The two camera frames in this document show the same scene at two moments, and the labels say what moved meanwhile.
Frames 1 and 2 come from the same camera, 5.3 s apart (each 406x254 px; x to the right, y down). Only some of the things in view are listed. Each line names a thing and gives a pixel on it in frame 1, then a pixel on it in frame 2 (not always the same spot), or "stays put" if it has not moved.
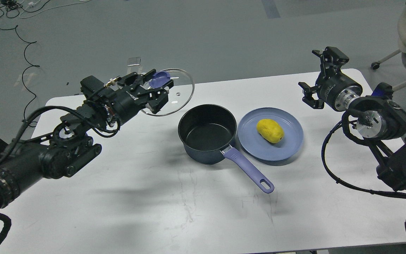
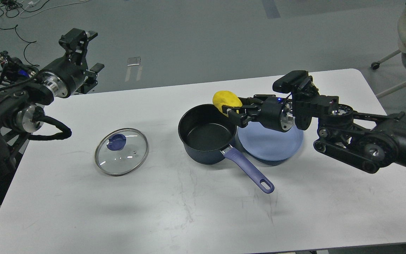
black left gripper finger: x=158 y=97 → x=90 y=81
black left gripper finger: x=137 y=79 → x=75 y=42
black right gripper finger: x=332 y=59 → x=256 y=100
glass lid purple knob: x=159 y=78 → x=117 y=141
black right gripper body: x=336 y=90 → x=277 y=114
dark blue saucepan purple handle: x=205 y=130 stays put
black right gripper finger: x=308 y=99 → x=244 y=111
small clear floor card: x=134 y=61 stays put
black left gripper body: x=125 y=102 → x=63 y=77
